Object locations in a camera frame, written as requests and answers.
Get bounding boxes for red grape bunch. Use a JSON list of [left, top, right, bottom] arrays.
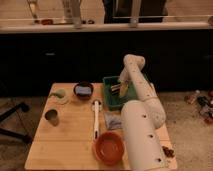
[[162, 146, 175, 158]]

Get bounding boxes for green pear toy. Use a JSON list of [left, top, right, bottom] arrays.
[[49, 89, 66, 99]]

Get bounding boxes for black office chair base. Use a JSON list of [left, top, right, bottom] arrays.
[[0, 102, 32, 144]]

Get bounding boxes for blue grey cloth packet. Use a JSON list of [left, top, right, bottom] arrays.
[[104, 113, 122, 130]]

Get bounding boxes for white handled brush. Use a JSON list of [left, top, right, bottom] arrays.
[[92, 100, 101, 138]]

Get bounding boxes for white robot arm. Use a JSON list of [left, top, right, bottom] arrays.
[[118, 54, 171, 171]]

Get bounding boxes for dark brown bowl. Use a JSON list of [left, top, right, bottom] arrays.
[[73, 82, 94, 100]]

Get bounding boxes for metal cup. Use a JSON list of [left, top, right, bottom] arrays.
[[45, 109, 59, 126]]

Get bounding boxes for orange plastic bowl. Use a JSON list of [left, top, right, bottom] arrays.
[[92, 131, 125, 166]]

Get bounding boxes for green plastic tray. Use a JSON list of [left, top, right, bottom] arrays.
[[103, 76, 138, 111]]

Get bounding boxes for blue sponge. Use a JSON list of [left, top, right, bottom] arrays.
[[75, 86, 91, 95]]

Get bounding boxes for wooden block eraser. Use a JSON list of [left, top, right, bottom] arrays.
[[110, 84, 121, 93]]

